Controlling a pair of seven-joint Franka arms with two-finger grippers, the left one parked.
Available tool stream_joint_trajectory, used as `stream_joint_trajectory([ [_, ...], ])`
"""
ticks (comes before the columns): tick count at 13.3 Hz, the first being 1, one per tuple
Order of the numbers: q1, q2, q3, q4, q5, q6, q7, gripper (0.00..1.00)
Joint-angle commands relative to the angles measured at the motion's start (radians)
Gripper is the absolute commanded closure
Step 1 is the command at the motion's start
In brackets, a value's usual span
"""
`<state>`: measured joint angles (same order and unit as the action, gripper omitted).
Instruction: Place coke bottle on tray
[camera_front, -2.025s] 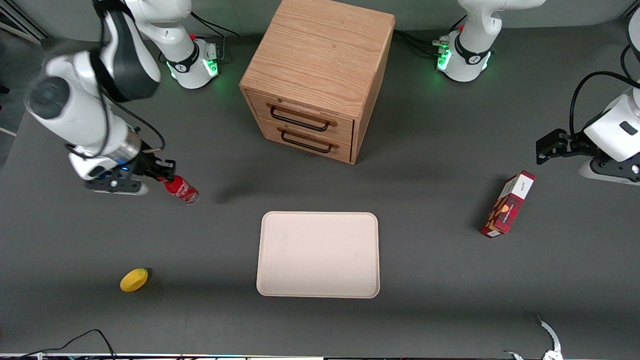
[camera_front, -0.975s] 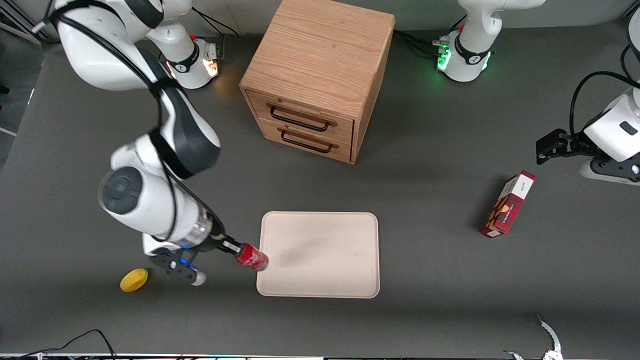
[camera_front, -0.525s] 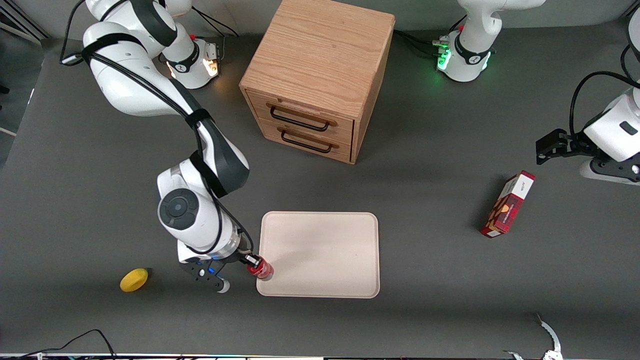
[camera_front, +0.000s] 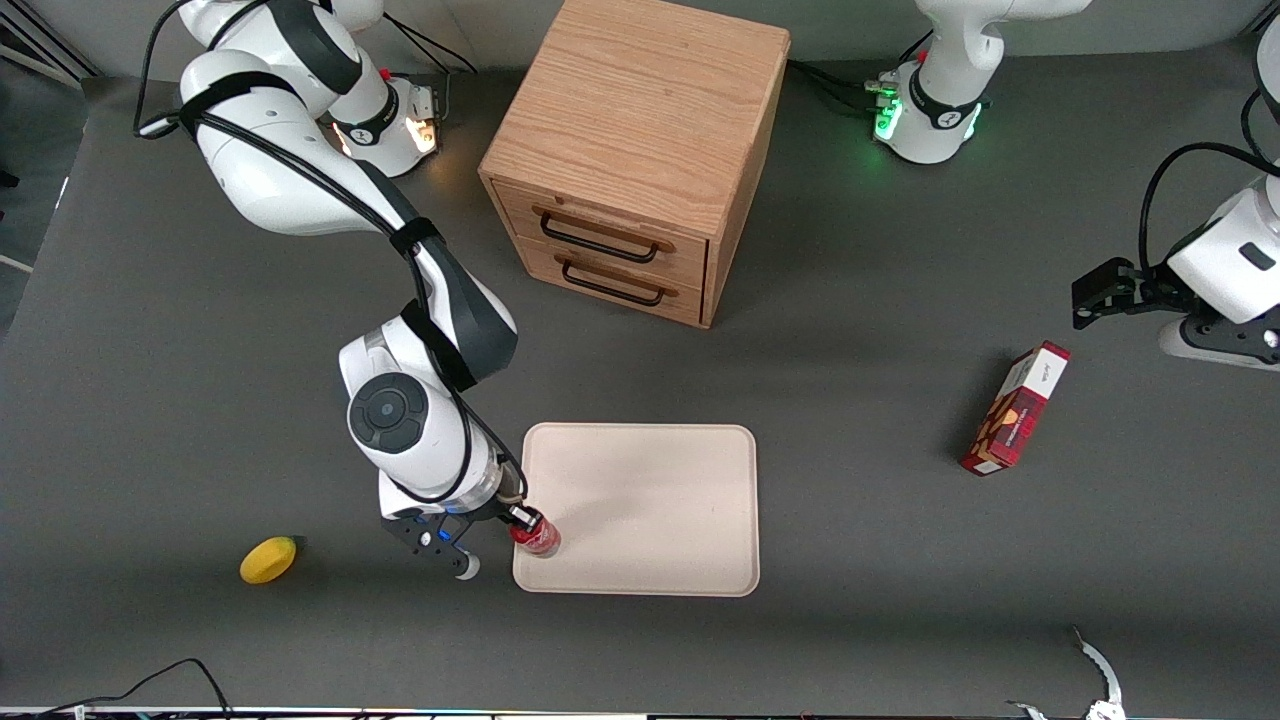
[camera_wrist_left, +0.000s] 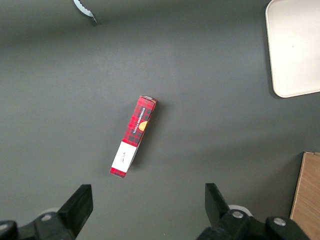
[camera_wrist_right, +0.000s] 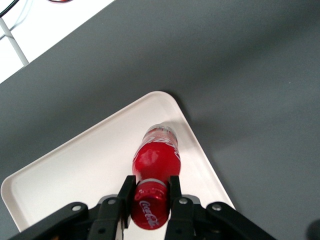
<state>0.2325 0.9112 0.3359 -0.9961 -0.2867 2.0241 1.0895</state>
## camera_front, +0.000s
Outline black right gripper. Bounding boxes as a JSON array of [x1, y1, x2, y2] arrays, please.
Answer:
[[438, 495, 545, 532]]

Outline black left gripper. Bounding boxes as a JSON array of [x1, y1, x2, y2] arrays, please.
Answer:
[[1071, 257, 1203, 332]]

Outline red coke bottle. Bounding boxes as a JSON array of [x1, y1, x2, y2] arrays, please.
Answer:
[[508, 510, 563, 559]]

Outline beige plastic tray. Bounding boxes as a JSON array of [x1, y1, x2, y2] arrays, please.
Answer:
[[512, 422, 761, 598]]

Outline red cookie box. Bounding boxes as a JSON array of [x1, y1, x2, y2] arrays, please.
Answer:
[[959, 340, 1073, 478]]

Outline yellow lemon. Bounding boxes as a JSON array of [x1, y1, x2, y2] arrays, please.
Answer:
[[239, 536, 299, 586]]

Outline wooden drawer cabinet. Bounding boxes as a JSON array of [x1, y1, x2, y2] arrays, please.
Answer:
[[477, 0, 792, 330]]

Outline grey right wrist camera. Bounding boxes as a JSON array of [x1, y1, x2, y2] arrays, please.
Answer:
[[381, 505, 482, 582]]

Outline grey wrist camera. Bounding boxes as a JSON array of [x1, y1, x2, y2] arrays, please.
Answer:
[[1158, 312, 1280, 373], [381, 505, 482, 582]]

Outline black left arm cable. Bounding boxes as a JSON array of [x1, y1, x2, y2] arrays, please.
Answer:
[[1139, 88, 1280, 273]]

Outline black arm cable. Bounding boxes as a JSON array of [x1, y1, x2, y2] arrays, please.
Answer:
[[134, 0, 528, 506], [1139, 88, 1280, 273]]

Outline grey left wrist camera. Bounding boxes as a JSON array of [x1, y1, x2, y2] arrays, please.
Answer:
[[1158, 312, 1280, 373]]

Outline wooden drawer with black handle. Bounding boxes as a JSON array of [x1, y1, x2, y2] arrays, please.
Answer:
[[514, 237, 705, 327], [492, 179, 710, 292]]

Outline black left base cable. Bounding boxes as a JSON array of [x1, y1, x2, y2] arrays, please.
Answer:
[[788, 30, 936, 113]]

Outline black base cable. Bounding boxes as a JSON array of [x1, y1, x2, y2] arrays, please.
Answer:
[[788, 30, 936, 113], [380, 12, 482, 121]]

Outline thin black table-edge cable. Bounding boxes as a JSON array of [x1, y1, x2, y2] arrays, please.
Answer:
[[38, 657, 234, 719]]

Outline white curved strap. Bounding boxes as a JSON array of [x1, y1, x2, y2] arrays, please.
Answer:
[[1004, 626, 1127, 720]]

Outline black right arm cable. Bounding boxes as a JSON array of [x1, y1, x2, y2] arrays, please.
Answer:
[[134, 0, 528, 506]]

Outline black right base cable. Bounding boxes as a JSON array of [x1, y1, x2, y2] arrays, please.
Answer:
[[380, 12, 482, 121]]

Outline dark aluminium frame rail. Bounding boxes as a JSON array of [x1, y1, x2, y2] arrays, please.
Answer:
[[0, 8, 99, 89]]

